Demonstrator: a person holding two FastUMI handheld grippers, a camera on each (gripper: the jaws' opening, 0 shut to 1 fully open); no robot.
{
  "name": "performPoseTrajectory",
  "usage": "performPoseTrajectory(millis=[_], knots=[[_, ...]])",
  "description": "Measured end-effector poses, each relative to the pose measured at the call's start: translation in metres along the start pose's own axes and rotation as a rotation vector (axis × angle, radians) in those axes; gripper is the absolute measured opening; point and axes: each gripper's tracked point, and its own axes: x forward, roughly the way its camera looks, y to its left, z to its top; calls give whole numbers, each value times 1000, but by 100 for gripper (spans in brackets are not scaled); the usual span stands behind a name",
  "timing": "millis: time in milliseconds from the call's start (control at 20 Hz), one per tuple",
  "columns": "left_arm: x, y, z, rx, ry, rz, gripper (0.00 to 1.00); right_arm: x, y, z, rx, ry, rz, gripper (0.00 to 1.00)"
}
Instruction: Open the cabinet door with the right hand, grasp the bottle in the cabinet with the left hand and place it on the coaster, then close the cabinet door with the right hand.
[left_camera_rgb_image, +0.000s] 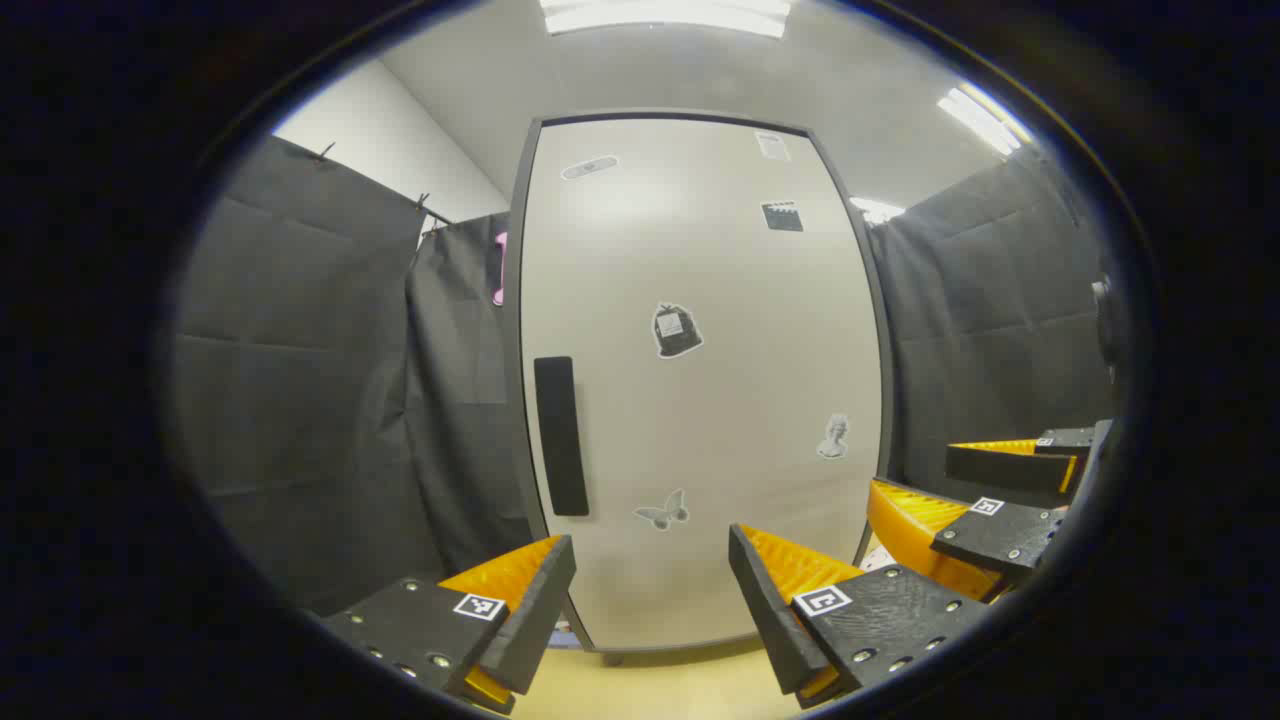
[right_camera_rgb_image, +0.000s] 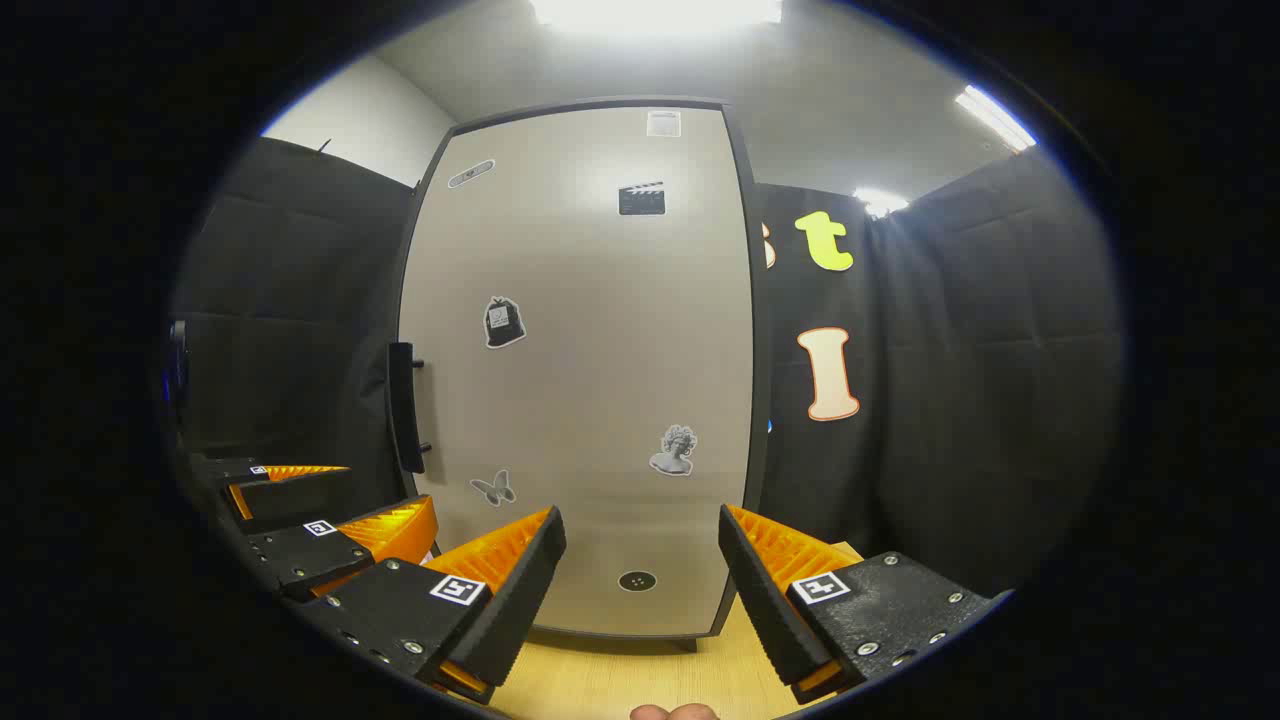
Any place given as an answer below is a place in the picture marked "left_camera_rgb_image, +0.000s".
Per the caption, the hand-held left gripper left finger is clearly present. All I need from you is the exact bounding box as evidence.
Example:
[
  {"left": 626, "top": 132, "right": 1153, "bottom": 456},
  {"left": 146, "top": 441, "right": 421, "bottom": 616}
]
[{"left": 320, "top": 533, "right": 579, "bottom": 716}]

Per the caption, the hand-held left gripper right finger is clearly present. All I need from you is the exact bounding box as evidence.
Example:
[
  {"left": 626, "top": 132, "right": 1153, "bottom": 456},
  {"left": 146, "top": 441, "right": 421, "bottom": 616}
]
[{"left": 728, "top": 522, "right": 993, "bottom": 711}]

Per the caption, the black door handle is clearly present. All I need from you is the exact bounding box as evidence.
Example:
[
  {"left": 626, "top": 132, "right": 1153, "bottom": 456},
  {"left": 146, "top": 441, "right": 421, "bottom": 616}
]
[{"left": 533, "top": 355, "right": 591, "bottom": 518}]

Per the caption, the black backdrop cloth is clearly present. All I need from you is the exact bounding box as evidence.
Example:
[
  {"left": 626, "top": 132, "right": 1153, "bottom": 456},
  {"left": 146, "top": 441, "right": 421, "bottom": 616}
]
[
  {"left": 405, "top": 212, "right": 536, "bottom": 579},
  {"left": 175, "top": 135, "right": 431, "bottom": 616},
  {"left": 868, "top": 150, "right": 1121, "bottom": 511}
]

